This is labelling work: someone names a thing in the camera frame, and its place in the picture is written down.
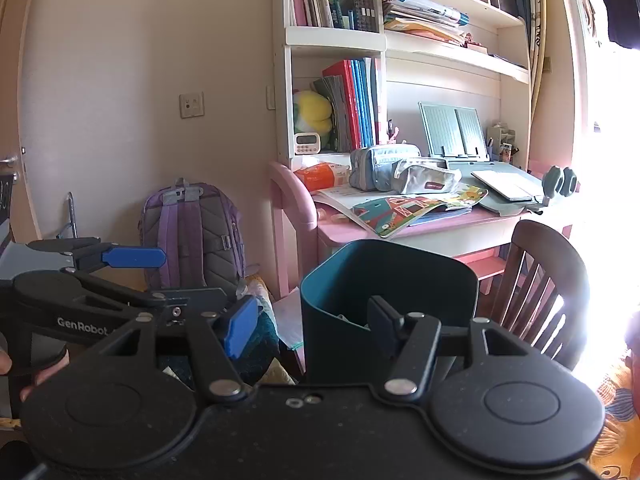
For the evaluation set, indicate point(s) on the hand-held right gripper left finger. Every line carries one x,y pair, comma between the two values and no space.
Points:
240,327

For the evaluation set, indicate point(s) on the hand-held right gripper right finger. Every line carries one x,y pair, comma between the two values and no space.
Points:
382,320

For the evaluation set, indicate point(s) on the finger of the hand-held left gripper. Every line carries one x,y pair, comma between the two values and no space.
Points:
150,296
135,257

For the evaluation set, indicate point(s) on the dark teal trash bin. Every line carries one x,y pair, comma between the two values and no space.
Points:
390,270

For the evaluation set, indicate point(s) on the person's left hand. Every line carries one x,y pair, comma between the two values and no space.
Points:
45,372

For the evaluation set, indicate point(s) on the teal zigzag quilt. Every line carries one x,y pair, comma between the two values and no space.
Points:
262,340

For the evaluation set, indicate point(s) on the white notebook under desk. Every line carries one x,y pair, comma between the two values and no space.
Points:
287,320

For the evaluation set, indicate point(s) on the purple grey backpack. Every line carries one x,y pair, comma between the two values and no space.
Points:
200,230

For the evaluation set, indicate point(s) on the grey folded metal rack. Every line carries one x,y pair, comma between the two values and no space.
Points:
71,205

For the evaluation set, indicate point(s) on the colourful picture book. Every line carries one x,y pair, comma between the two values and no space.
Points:
400,212

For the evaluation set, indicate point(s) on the white open workbook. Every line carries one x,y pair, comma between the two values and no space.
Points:
340,199

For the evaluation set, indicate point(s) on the pink desk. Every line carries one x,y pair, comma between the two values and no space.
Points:
295,195

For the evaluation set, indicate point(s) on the white pencil pouch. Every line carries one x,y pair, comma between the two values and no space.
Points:
430,177

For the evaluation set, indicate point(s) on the orange white packet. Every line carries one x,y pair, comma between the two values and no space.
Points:
320,175

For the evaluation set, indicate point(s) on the white open notebook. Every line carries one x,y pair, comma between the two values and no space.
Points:
507,185

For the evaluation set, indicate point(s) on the dark wooden chair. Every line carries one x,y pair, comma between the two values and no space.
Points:
550,240

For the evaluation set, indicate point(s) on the white digital timer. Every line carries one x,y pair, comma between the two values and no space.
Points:
306,144

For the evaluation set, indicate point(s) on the grey green book stand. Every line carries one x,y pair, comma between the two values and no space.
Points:
450,130

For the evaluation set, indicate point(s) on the beige wooden door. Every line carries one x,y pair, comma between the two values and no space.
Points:
20,85

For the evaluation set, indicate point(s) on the white pen organizer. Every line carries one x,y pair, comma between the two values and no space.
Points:
502,142

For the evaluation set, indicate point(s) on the row of red blue books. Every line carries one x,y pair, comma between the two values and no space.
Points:
355,105

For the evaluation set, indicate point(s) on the yellow plush toy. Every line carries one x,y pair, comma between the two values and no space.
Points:
312,107

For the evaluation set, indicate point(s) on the white bookshelf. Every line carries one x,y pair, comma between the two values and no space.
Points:
440,90

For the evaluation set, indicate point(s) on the orange patterned blanket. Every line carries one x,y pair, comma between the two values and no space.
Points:
615,410

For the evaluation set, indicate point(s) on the stack of magazines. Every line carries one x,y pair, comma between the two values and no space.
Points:
425,10

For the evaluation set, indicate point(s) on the row of thin upright books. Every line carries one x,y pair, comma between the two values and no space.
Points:
320,0

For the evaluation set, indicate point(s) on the yellow blue curtain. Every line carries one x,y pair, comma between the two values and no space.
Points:
537,35

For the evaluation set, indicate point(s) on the hanging dark clothes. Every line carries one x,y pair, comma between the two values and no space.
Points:
620,10

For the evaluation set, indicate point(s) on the small white wall plate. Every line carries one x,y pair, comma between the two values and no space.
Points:
270,97

